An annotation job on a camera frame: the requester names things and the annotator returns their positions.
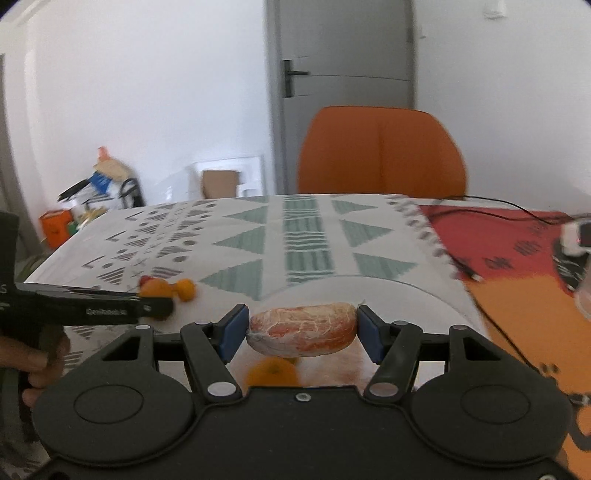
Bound orange-fleshed pomelo segment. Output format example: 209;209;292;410
246;302;359;357

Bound white patterned tablecloth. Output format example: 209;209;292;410
23;193;490;370

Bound orange box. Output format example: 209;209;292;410
39;210;77;251

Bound black door handle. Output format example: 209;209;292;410
281;59;309;99

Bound grey door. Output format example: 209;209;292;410
265;0;419;197

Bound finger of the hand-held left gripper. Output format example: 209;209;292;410
17;281;141;296
14;290;175;324

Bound white power strip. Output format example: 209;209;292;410
560;217;591;257

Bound black flat item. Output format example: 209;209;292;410
57;179;94;202

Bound person's left hand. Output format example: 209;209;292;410
0;327;71;408

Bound brown cardboard box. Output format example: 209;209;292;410
202;170;241;199

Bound tan cardboard pieces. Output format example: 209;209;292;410
95;147;131;179

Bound black storage rack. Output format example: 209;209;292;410
120;178;145;209

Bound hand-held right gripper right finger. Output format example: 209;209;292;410
357;305;505;400

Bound orange red patterned tablecloth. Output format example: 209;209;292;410
418;203;591;480

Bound thin black cable with plug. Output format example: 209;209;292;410
434;240;575;403

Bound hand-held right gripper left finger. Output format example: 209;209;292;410
99;304;251;400

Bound white plate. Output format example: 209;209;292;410
159;275;491;388

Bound large orange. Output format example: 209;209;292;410
245;356;300;388
139;279;174;301

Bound orange chair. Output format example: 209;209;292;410
297;106;468;197

